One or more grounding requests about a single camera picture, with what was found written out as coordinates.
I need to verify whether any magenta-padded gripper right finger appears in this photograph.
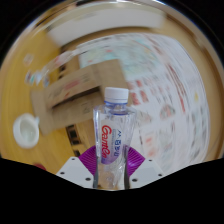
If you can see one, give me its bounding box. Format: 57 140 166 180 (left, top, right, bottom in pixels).
124 146 165 190

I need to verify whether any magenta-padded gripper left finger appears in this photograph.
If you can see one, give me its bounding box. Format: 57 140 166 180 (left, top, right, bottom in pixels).
55 145 99 190

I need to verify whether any clear plastic water bottle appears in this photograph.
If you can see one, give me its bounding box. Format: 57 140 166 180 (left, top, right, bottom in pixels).
92 86 138 190

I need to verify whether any flat round red coaster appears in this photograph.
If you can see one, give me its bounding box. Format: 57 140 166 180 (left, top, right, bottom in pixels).
33 162 48 172

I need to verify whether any white cup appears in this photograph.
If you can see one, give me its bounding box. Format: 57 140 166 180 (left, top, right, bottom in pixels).
12 112 41 150

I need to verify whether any open brown cardboard box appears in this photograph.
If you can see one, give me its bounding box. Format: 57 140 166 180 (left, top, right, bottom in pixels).
30 59 129 136

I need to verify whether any wooden slatted wall ledge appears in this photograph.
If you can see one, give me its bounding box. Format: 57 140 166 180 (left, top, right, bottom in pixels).
65 123 84 157

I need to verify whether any wall poster display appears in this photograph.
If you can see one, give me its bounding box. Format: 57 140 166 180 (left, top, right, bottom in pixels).
78 33 211 168

